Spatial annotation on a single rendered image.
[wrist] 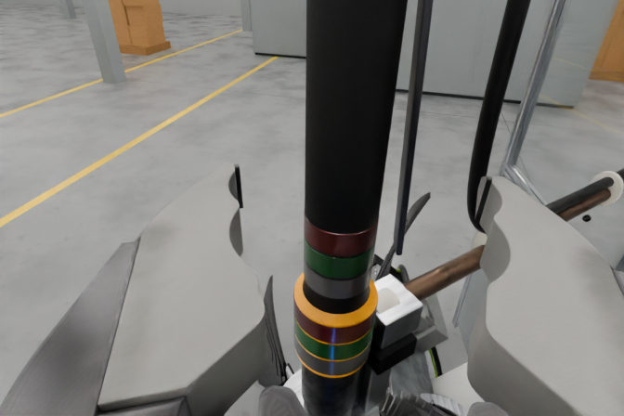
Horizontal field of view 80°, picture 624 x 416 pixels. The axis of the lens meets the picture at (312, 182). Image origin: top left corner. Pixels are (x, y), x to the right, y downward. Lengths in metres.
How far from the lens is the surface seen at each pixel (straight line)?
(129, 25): 8.72
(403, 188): 0.16
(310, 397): 0.25
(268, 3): 7.80
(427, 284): 0.26
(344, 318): 0.19
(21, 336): 2.57
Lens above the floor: 1.70
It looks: 31 degrees down
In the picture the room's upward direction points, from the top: 1 degrees clockwise
